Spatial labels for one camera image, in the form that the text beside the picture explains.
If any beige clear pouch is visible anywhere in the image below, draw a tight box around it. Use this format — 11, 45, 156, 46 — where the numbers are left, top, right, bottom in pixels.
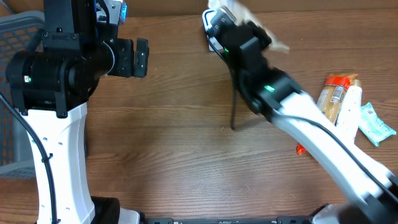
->
208, 0, 290, 54

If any orange noodle packet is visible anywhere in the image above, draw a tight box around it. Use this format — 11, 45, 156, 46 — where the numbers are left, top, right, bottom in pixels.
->
296, 73, 359, 156

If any white cream tube gold cap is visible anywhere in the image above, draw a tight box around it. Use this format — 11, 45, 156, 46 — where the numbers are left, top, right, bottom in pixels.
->
336, 79, 363, 143

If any teal tissue packet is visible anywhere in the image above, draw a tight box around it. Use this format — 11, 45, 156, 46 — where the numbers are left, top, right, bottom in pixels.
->
359, 102, 397, 147

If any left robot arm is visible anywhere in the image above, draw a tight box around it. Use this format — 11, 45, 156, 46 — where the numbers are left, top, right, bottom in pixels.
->
6, 0, 149, 224

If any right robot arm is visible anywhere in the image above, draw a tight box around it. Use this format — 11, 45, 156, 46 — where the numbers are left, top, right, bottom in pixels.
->
208, 19, 397, 223

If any white barcode scanner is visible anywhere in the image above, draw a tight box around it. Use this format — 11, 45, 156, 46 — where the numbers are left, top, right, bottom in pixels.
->
202, 9, 224, 51

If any grey plastic shopping basket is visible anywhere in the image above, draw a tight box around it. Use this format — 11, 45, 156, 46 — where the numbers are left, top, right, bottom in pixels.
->
0, 11, 88, 180

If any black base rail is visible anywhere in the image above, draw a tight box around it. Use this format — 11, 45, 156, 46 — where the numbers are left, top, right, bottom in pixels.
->
144, 216, 312, 224

